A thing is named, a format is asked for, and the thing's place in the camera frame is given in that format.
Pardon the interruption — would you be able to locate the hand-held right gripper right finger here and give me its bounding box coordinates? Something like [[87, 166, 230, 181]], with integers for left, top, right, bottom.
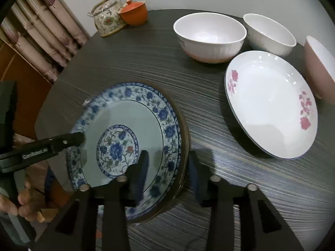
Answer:
[[188, 150, 305, 251]]

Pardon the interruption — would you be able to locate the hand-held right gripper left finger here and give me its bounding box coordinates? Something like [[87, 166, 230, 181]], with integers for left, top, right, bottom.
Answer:
[[34, 150, 149, 251]]

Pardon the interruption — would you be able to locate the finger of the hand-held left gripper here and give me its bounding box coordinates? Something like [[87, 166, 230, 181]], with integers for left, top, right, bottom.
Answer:
[[48, 132, 85, 153]]

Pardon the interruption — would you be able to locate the blue floral plate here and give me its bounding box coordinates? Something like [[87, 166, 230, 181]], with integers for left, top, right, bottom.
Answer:
[[66, 82, 189, 224]]

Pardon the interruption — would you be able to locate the large white bowl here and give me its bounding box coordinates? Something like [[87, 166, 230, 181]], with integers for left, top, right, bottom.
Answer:
[[173, 12, 247, 64]]

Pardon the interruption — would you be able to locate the person's left hand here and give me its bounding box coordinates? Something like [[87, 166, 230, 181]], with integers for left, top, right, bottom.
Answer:
[[0, 180, 45, 223]]

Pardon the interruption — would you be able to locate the beige patterned curtain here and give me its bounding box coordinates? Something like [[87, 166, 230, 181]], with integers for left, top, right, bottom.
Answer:
[[0, 0, 91, 83]]

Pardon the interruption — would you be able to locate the white plate with pink flowers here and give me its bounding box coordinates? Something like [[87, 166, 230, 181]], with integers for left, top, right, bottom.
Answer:
[[224, 50, 318, 160]]

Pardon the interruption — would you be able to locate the floral ceramic teapot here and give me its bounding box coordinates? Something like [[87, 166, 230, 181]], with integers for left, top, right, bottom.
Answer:
[[87, 0, 128, 37]]

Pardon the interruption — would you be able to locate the orange bowl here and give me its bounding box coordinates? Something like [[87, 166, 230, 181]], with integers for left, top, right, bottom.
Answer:
[[118, 0, 148, 27]]

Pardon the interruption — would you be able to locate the small white ribbed bowl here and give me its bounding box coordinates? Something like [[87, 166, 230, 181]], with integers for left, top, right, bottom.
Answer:
[[243, 14, 297, 57]]

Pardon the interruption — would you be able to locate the pink bowl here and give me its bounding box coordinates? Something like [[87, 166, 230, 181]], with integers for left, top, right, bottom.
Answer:
[[304, 36, 335, 100]]

